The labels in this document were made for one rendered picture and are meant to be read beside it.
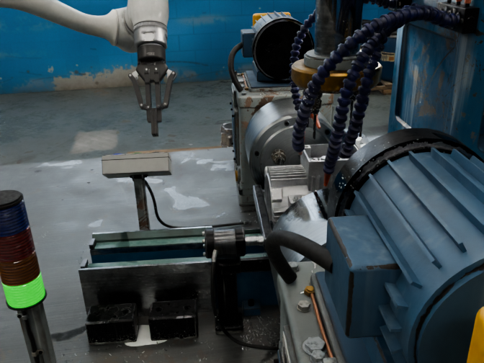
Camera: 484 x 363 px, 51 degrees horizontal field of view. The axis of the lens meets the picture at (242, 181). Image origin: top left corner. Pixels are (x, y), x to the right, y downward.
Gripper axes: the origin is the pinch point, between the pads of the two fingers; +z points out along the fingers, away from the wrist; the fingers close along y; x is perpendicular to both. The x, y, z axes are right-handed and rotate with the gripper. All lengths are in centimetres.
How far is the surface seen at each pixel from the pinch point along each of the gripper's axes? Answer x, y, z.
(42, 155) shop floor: 300, -131, -55
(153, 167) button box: -3.3, -0.5, 12.6
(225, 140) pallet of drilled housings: 240, 23, -46
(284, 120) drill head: -6.7, 33.6, 3.1
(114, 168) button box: -3.3, -10.3, 12.2
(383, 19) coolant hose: -60, 42, 2
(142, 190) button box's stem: 1.9, -4.2, 17.6
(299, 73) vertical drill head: -37.3, 32.9, 1.5
